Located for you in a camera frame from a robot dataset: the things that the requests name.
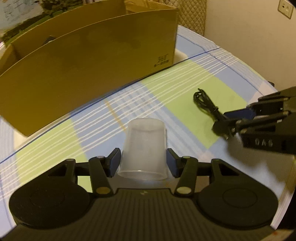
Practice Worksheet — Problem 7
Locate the black cable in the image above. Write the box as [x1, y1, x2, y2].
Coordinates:
[193, 87, 226, 122]

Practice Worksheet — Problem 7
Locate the translucent plastic cup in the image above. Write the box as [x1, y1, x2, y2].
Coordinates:
[118, 118, 168, 181]

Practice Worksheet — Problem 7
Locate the checkered bed sheet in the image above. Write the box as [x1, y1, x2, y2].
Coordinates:
[1, 27, 294, 235]

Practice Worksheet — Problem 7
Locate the brown cardboard box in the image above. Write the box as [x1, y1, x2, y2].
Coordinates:
[1, 1, 179, 136]

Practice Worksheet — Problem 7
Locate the beige quilted chair cover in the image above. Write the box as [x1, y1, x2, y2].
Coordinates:
[159, 0, 207, 36]

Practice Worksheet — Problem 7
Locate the blue milk carton box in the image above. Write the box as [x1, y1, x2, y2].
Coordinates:
[1, 1, 62, 42]

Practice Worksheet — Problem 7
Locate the wall power socket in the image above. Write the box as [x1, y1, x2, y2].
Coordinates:
[277, 0, 293, 19]

